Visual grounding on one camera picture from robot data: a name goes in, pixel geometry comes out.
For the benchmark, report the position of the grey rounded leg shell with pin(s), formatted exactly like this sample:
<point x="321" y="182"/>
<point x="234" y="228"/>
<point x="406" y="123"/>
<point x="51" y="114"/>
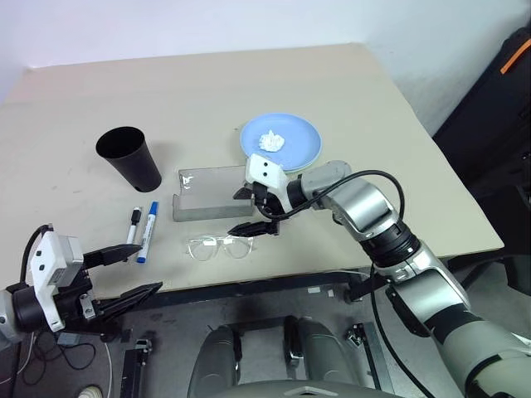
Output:
<point x="327" y="356"/>
<point x="215" y="360"/>

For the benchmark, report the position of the grey robot torso front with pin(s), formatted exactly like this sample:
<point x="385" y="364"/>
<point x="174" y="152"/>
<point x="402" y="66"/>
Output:
<point x="307" y="391"/>

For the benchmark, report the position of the black equipment case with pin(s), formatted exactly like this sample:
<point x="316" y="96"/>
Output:
<point x="489" y="137"/>

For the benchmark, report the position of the black table frame bar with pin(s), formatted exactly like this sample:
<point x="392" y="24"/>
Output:
<point x="249" y="290"/>

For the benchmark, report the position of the grey rounded right leg shell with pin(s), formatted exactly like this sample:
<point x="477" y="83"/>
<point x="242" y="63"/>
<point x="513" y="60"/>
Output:
<point x="327" y="356"/>

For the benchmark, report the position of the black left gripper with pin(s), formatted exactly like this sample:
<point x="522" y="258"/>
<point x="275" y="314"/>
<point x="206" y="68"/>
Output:
<point x="72" y="296"/>

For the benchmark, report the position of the black tapered cup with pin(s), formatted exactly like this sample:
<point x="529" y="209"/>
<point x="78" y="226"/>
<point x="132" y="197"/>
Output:
<point x="132" y="166"/>

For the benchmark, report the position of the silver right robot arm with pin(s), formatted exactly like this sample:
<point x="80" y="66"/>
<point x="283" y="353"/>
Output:
<point x="365" y="203"/>

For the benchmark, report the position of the white tape roll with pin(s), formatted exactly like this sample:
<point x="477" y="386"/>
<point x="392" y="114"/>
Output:
<point x="90" y="392"/>

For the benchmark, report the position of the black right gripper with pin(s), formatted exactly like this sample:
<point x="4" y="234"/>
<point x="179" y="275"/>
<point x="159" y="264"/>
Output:
<point x="265" y="205"/>

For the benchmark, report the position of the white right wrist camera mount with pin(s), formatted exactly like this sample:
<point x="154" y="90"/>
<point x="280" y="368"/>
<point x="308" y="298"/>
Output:
<point x="267" y="174"/>

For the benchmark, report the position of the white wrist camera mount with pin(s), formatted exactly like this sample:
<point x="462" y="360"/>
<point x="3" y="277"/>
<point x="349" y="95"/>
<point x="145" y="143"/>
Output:
<point x="46" y="261"/>
<point x="267" y="174"/>

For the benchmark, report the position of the clear open glasses case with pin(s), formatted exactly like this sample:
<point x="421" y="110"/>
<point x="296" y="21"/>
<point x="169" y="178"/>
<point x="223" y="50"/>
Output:
<point x="211" y="195"/>

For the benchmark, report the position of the black cap whiteboard marker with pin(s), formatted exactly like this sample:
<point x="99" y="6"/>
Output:
<point x="132" y="228"/>

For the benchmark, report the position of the grey rounded left leg shell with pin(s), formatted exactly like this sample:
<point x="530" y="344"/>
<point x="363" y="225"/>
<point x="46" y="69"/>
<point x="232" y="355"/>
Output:
<point x="215" y="360"/>

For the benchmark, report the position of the black metal floor stand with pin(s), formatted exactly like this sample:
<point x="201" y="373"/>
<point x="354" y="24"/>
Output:
<point x="134" y="365"/>

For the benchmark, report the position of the crumpled white tissue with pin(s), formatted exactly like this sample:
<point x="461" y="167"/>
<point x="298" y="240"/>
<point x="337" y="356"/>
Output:
<point x="271" y="141"/>

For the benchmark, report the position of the blue cap whiteboard marker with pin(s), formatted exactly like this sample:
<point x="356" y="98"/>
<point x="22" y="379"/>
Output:
<point x="147" y="234"/>

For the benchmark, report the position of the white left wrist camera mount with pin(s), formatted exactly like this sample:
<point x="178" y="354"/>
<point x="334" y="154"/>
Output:
<point x="46" y="261"/>

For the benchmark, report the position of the black metal floor bracket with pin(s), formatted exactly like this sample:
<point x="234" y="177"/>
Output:
<point x="373" y="352"/>

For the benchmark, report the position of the light blue plate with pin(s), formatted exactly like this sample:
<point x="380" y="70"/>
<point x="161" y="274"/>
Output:
<point x="298" y="139"/>

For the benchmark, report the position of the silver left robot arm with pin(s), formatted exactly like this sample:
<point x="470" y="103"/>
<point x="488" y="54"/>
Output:
<point x="24" y="309"/>

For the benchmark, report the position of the small grey box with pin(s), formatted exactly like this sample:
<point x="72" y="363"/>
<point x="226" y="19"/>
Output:
<point x="67" y="338"/>

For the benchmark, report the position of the clear frame glasses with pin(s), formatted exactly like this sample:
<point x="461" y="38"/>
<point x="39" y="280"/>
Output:
<point x="207" y="244"/>

